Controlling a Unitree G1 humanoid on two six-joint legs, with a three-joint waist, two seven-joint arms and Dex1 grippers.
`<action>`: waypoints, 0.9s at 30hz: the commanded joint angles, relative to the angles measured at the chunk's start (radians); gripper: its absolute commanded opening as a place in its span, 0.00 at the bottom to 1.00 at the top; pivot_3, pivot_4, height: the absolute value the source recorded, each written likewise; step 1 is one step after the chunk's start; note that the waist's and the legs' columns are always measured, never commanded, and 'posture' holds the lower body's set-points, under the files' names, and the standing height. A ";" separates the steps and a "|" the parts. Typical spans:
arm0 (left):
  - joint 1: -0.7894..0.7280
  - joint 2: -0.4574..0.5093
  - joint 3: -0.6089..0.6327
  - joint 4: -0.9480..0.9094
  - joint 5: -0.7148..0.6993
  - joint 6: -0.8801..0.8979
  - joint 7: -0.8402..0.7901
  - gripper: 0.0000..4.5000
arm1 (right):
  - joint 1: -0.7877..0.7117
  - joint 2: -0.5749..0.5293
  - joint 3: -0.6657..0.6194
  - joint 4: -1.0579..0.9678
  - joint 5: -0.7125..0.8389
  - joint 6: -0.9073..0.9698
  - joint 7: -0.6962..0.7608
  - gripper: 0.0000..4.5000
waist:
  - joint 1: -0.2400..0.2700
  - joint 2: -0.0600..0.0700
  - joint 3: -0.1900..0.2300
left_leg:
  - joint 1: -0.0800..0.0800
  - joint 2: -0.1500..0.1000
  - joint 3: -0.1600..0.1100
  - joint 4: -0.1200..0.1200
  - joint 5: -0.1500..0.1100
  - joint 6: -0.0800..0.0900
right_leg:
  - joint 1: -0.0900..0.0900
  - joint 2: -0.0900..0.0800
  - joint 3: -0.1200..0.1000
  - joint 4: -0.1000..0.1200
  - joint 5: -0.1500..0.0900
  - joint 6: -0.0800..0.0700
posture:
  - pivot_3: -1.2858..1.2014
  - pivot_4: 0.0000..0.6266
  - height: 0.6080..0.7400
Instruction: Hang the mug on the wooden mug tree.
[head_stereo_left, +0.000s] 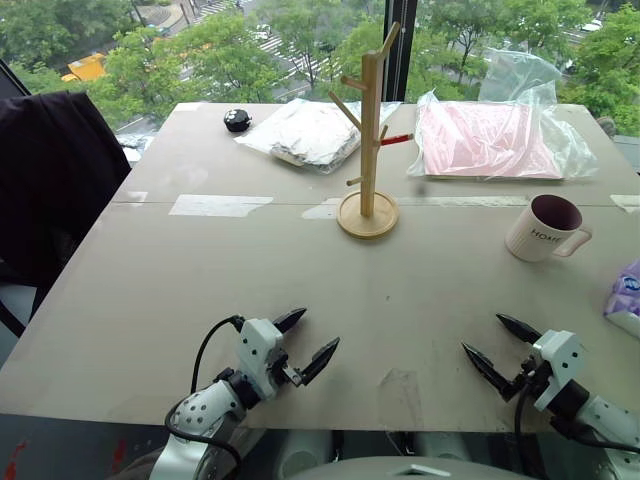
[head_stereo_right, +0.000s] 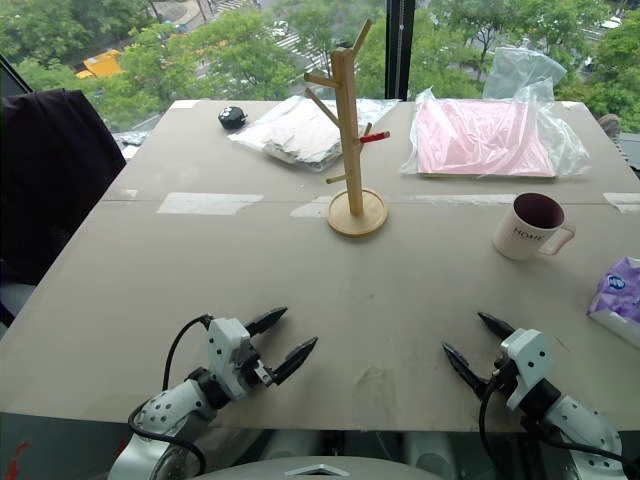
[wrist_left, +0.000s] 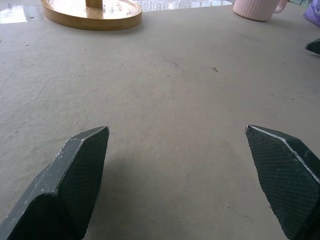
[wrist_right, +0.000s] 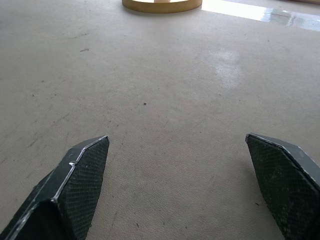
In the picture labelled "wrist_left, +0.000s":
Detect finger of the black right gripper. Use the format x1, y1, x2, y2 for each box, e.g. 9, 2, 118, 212
305, 37, 320, 57

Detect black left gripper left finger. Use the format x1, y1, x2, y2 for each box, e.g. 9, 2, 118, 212
0, 126, 110, 240

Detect purple patterned cloth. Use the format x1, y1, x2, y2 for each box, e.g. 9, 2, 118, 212
302, 0, 320, 28

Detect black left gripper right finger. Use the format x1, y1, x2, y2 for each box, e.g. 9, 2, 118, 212
245, 124, 320, 240

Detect pink ribbed mug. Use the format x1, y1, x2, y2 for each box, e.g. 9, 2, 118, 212
232, 0, 288, 22

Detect round wooden base with peg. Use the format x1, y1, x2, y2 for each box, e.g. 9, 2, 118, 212
40, 0, 143, 32

